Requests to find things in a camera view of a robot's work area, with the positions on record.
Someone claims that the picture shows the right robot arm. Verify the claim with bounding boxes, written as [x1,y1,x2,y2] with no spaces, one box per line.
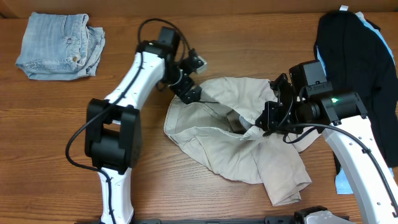
[255,60,397,223]

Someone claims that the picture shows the beige khaki shorts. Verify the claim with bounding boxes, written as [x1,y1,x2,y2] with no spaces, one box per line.
[164,77,319,206]

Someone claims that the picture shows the black garment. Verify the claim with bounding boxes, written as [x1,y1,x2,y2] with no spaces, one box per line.
[315,11,397,167]

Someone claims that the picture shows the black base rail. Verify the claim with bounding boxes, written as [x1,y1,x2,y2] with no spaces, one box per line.
[74,205,355,224]

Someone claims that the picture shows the light blue garment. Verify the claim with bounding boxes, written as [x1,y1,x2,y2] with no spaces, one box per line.
[315,11,396,195]

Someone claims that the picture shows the white garment tag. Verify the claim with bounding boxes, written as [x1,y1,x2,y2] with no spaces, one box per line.
[340,5,349,11]

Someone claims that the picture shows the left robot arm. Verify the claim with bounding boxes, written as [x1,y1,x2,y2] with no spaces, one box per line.
[85,27,206,223]

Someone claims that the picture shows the folded light blue jeans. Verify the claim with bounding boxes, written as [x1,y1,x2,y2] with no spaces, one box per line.
[16,12,105,81]

